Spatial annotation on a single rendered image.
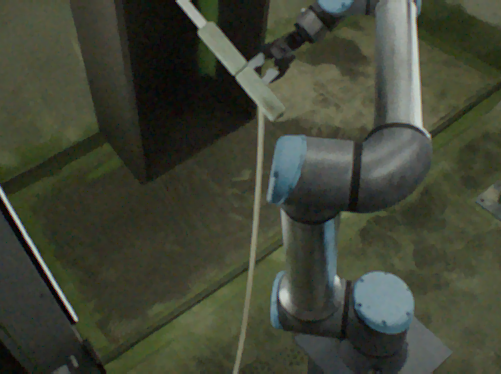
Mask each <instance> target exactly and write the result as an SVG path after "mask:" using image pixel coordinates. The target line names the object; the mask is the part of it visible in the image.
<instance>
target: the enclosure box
mask: <svg viewBox="0 0 501 374"><path fill-rule="evenodd" d="M188 1H189V2H190V3H191V4H192V5H193V7H194V8H195V9H196V10H197V12H198V14H199V15H201V16H202V17H203V18H204V20H205V21H206V22H211V21H212V22H213V23H214V24H216V25H217V26H218V28H219V29H220V30H221V32H222V33H223V35H224V36H225V37H226V38H227V39H228V41H229V42H231V43H232V44H233V45H234V47H235V49H236V50H237V51H238V52H239V53H240V55H241V56H242V57H243V58H245V59H246V61H247V62H249V60H250V58H251V57H252V55H253V54H254V52H255V51H256V50H257V49H258V48H259V47H262V45H264V44H265V41H266V33H267V25H268V17H269V9H270V0H188ZM69 2H70V6H71V10H72V14H73V18H74V22H75V26H76V31H77V35H78V40H79V44H80V48H81V51H80V53H82V54H81V57H83V58H82V61H84V62H83V65H85V66H84V69H86V71H85V74H87V76H86V78H88V81H87V82H89V87H90V92H91V96H92V100H93V104H94V109H95V113H96V117H97V122H98V126H99V131H100V133H101V134H102V135H103V138H104V139H105V140H106V141H107V143H108V144H109V145H110V146H112V148H113V149H114V150H115V152H116V154H117V155H118V156H119V157H120V159H121V160H122V161H123V162H124V164H125V166H126V167H128V168H129V170H130V171H131V172H132V173H133V175H134V176H135V177H136V179H137V181H138V182H139V183H140V185H141V186H143V187H144V186H146V185H147V184H149V183H151V182H152V181H154V180H156V178H157V177H160V176H162V175H163V174H165V173H167V172H168V171H170V170H171V169H174V168H176V167H177V166H179V165H181V164H182V162H184V161H186V160H188V159H190V158H192V157H193V156H195V155H197V154H198V153H200V152H202V151H204V150H206V148H207V147H209V146H211V145H212V144H214V143H217V142H218V141H220V140H222V139H223V138H225V137H226V135H229V134H231V133H232V132H234V131H236V130H237V129H239V128H241V127H243V126H245V125H247V124H248V123H250V121H252V120H253V119H255V117H257V110H256V109H258V104H256V103H255V101H254V100H253V99H252V98H251V97H250V95H249V93H248V92H247V91H246V90H245V88H244V87H242V86H241V85H240V84H239V82H238V81H237V79H236V75H233V74H232V73H231V72H230V71H228V69H227V68H226V67H225V66H224V64H223V62H222V61H221V60H220V59H219V58H218V56H217V55H216V54H214V53H213V52H212V50H211V48H210V47H209V46H208V45H207V44H206V42H205V41H204V40H203V39H202V38H201V36H199V35H198V29H199V27H198V26H197V25H196V23H195V22H194V21H193V20H192V19H191V17H190V16H189V15H188V14H187V13H186V11H185V9H183V8H182V7H181V6H180V4H179V3H178V2H177V1H176V0H69Z"/></svg>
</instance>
